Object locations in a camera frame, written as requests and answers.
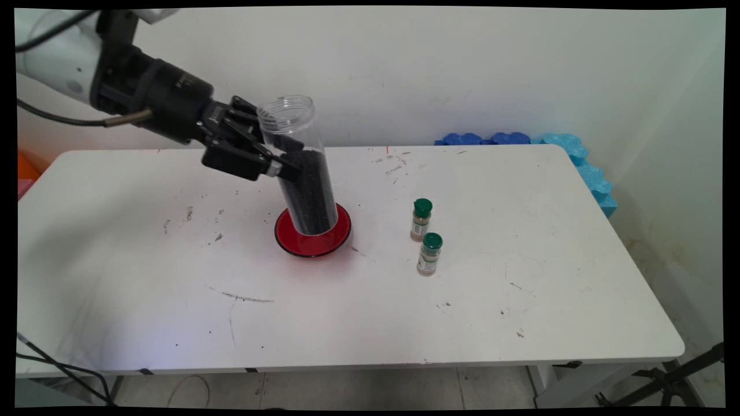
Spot clear jar with black granules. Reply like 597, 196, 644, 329
256, 95, 339, 236

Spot black floor cable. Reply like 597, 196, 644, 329
16, 354, 117, 406
16, 332, 112, 406

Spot orange box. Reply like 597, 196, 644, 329
17, 149, 41, 181

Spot light blue foam mat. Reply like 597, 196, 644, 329
532, 133, 618, 219

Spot green-capped spice bottle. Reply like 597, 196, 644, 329
410, 198, 433, 242
417, 232, 443, 277

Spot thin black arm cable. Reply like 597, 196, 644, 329
16, 10, 99, 54

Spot black tripod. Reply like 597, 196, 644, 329
595, 342, 724, 408

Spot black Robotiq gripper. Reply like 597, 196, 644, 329
139, 58, 302, 183

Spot black cable with brass connector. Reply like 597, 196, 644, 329
16, 98, 154, 128

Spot red bowl with black rim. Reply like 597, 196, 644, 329
275, 202, 352, 258

